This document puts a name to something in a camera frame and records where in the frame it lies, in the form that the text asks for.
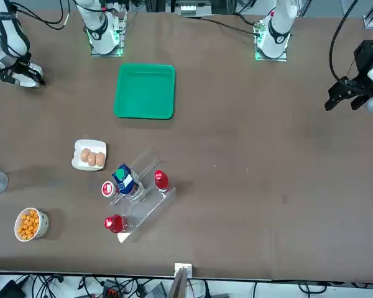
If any black box under table edge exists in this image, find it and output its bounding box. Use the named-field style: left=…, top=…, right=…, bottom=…
left=0, top=278, right=27, bottom=298

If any blue white milk carton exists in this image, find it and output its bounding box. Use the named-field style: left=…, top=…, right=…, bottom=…
left=111, top=163, right=140, bottom=196

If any white cup of orange snacks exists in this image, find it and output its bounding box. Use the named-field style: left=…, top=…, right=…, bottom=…
left=13, top=207, right=50, bottom=243

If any clear bottle of red drink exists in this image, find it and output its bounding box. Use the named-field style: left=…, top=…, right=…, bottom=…
left=103, top=214, right=129, bottom=235

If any tall slim red bottle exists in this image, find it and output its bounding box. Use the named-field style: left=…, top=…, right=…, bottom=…
left=153, top=169, right=171, bottom=194

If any aluminium camera post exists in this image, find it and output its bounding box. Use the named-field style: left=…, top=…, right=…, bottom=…
left=167, top=262, right=194, bottom=298

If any small red white-lidded bottle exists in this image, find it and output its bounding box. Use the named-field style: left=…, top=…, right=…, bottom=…
left=100, top=181, right=119, bottom=199

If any white egg box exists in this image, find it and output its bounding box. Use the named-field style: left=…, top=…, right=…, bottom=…
left=71, top=138, right=108, bottom=172

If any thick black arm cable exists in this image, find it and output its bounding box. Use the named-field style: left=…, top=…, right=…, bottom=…
left=328, top=0, right=361, bottom=85

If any clear acrylic shelf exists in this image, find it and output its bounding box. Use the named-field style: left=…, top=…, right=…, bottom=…
left=107, top=147, right=178, bottom=244

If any black table cable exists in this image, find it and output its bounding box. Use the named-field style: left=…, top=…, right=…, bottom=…
left=197, top=16, right=259, bottom=35

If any green plastic tray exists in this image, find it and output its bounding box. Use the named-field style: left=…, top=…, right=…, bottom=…
left=113, top=63, right=177, bottom=120

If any left arm gripper black body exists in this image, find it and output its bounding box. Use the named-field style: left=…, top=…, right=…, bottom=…
left=352, top=39, right=373, bottom=84

